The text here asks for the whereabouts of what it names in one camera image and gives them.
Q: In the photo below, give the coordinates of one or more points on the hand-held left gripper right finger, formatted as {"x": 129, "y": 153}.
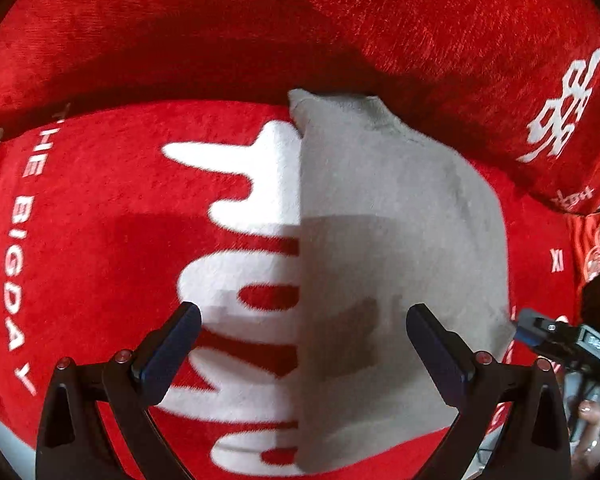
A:
{"x": 435, "y": 350}

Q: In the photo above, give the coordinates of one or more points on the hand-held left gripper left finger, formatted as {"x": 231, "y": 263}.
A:
{"x": 170, "y": 347}

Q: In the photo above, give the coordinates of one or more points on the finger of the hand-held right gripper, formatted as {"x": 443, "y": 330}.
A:
{"x": 532, "y": 327}

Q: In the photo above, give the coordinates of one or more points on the grey small garment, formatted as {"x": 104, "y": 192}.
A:
{"x": 390, "y": 210}

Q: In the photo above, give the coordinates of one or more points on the person's right hand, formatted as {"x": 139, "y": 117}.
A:
{"x": 587, "y": 420}

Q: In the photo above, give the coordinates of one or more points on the red printed blanket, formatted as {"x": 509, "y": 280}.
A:
{"x": 105, "y": 210}

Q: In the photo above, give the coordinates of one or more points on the red printed cushion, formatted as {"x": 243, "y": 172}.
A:
{"x": 380, "y": 20}

